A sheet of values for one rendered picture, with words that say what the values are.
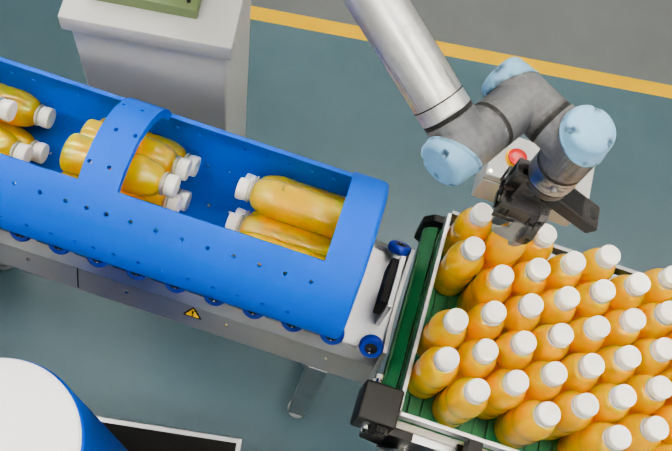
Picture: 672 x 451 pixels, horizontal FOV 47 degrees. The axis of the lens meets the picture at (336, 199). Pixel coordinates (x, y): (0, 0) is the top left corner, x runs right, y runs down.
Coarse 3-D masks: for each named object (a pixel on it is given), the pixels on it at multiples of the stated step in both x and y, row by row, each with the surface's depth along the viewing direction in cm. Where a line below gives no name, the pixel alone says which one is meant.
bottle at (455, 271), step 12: (456, 252) 141; (444, 264) 146; (456, 264) 141; (468, 264) 140; (480, 264) 141; (444, 276) 147; (456, 276) 144; (468, 276) 143; (444, 288) 151; (456, 288) 149
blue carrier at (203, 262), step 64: (0, 64) 140; (64, 128) 148; (128, 128) 124; (192, 128) 139; (0, 192) 123; (64, 192) 121; (192, 192) 148; (384, 192) 127; (128, 256) 125; (192, 256) 122; (256, 256) 121; (320, 320) 125
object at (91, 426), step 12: (24, 360) 127; (72, 396) 126; (84, 408) 132; (84, 420) 125; (96, 420) 145; (84, 432) 124; (96, 432) 137; (108, 432) 161; (84, 444) 123; (96, 444) 134; (108, 444) 150; (120, 444) 180
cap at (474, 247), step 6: (468, 240) 139; (474, 240) 139; (480, 240) 139; (468, 246) 138; (474, 246) 138; (480, 246) 138; (468, 252) 138; (474, 252) 138; (480, 252) 138; (474, 258) 138
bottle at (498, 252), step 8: (504, 224) 139; (488, 240) 142; (496, 240) 139; (504, 240) 137; (488, 248) 142; (496, 248) 139; (504, 248) 138; (512, 248) 137; (520, 248) 138; (488, 256) 143; (496, 256) 140; (504, 256) 139; (512, 256) 139; (520, 256) 140; (488, 264) 145; (496, 264) 143; (504, 264) 142; (512, 264) 143
